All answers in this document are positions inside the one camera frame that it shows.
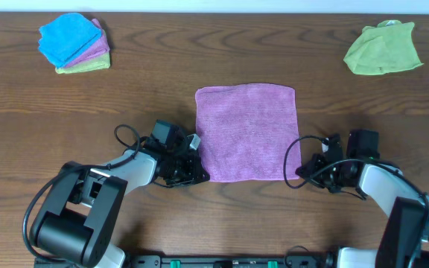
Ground crumpled green cloth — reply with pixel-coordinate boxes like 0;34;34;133
343;20;423;76

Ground folded blue cloth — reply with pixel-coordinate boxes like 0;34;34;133
38;13;102;68

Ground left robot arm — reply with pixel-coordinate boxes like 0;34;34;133
22;120;210;267

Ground right black camera cable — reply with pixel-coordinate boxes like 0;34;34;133
283;135;429;268

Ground purple microfiber cloth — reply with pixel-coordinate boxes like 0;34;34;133
195;83;302;182

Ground folded green cloth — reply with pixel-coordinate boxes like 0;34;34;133
55;52;111;74

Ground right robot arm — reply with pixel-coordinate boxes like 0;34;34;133
296;130;429;267

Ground folded pink cloth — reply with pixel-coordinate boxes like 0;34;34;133
63;19;109;68

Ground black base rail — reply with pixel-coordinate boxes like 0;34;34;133
34;254;340;268

